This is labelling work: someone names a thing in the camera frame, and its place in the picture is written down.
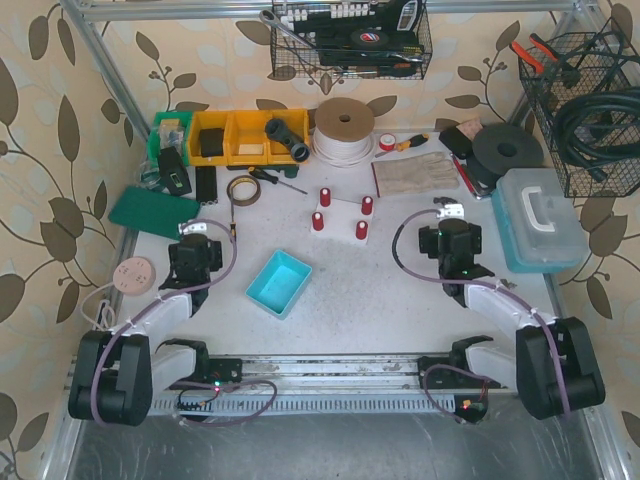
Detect small orange-black screwdriver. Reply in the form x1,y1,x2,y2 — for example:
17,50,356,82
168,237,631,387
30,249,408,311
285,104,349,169
229,197,237,241

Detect large red spring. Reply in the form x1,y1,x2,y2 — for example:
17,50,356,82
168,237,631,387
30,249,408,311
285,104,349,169
319,188,332,208
361,196,374,216
355,220,369,241

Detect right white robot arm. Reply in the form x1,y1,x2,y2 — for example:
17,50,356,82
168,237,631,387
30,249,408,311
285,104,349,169
418,204,606,420

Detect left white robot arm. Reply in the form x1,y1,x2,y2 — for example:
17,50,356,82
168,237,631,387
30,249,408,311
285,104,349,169
68,219,232,426

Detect teal spring tray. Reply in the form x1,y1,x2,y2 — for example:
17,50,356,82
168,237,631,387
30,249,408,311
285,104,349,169
245,250,312,320

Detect steel claw hammer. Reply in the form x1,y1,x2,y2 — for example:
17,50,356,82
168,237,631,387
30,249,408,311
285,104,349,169
433,196,459,207

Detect red utility knife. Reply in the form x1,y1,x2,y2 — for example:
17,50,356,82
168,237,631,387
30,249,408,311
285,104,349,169
451,154,491,200

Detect green flat case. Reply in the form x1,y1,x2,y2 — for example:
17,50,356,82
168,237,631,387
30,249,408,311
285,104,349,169
108,186,200,240

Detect beige work glove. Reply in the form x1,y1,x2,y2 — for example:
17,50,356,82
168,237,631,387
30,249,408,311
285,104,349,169
372,152,459,197

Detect teal clear storage box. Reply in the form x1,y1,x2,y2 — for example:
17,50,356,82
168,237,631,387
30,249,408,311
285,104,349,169
491,168,589,274

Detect black aluminium profile block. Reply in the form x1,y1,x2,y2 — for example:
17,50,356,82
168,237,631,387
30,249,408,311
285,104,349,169
195,166,218,205

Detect brown packing tape roll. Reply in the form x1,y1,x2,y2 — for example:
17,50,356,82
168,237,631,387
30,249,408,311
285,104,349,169
226,175,261,207

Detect black meter device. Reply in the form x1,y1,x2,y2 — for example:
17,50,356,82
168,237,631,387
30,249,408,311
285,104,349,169
157,147,192,196

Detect black case with sponge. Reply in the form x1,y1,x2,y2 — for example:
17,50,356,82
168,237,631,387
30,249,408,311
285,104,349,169
439,118,483,160

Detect black disc spool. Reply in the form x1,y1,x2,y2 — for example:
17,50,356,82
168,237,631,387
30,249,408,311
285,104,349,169
472,123,544,187

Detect black-yellow flathead screwdriver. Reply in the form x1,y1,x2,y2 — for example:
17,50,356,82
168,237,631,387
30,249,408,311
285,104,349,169
248,166,307,195

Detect yellow-black bit driver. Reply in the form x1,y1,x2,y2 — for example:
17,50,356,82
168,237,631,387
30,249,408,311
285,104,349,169
374,133,429,158

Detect black block in bin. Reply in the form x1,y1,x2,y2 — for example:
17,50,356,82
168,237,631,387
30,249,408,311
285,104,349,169
199,128,224,157

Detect red white tape roll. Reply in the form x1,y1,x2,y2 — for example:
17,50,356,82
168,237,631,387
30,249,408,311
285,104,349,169
379,133,396,152

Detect yellow storage bins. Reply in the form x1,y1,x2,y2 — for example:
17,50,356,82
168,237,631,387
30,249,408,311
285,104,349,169
186,109,310,167

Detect green storage bin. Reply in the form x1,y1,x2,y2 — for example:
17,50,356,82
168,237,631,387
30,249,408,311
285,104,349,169
147,112,193,165

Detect grey plastic pipe fitting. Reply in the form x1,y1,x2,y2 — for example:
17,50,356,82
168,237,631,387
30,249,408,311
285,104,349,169
265,118,310,163

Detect white coiled cord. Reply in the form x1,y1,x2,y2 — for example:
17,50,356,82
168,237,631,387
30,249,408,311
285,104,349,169
79,282,119,334

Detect white four-peg base plate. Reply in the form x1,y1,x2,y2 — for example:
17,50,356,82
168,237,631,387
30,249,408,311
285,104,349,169
309,198,374,246

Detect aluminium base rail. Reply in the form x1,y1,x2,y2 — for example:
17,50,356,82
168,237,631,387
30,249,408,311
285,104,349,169
147,355,513,426

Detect white cable spool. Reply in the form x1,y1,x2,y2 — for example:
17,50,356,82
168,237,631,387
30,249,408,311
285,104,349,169
312,97,376,168

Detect coiled black hose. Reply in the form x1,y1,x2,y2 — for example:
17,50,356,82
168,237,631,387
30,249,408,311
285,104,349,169
553,87,640,171

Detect orange-handled pliers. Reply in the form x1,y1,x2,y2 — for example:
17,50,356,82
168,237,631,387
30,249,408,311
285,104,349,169
509,33,559,75

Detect right wire basket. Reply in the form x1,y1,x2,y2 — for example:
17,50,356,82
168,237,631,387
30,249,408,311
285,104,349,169
518,30,639,198

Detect wire basket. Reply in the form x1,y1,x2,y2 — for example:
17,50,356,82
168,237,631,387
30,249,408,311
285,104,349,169
259,1,432,83
518,30,639,198

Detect top wire basket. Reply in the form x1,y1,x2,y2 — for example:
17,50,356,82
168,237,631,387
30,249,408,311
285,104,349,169
259,1,432,83

